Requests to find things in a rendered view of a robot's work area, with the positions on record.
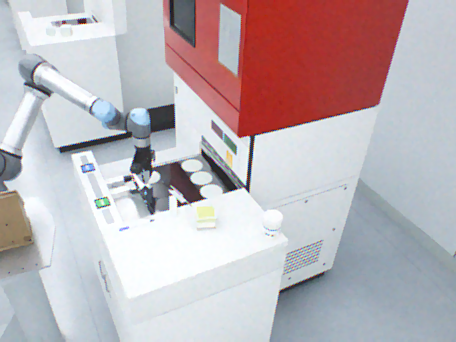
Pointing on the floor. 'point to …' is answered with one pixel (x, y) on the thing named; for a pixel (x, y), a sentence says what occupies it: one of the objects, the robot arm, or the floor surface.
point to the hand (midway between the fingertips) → (144, 183)
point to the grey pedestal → (26, 315)
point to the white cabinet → (252, 294)
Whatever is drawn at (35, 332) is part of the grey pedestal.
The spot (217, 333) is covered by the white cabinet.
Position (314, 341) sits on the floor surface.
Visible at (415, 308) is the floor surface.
